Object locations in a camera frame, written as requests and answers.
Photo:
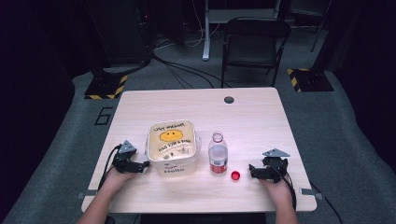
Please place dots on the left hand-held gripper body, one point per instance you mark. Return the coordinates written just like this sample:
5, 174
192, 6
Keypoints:
124, 161

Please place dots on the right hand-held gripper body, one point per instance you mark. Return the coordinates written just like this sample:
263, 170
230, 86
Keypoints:
274, 166

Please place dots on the red bottle cap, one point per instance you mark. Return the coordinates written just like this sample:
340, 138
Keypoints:
235, 175

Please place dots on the cream plastic bin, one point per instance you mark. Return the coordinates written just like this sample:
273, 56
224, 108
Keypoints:
172, 146

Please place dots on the clear plastic bottle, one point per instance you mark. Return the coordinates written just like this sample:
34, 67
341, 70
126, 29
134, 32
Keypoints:
218, 155

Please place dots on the person's left hand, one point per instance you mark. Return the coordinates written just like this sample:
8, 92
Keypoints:
117, 177

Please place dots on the person's right hand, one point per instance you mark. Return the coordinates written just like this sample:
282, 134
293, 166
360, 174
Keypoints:
278, 190

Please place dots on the grey table edge clamp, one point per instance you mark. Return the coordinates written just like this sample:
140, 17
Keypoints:
85, 194
311, 193

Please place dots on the black folding chair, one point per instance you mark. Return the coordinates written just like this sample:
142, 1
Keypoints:
253, 46

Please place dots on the black base plate, striped edge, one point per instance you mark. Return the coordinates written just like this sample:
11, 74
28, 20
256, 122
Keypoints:
106, 87
311, 80

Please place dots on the black upright stand post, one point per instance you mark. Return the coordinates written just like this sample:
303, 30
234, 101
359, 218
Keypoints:
327, 37

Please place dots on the white desk frame leg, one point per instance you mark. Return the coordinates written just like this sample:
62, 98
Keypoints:
206, 31

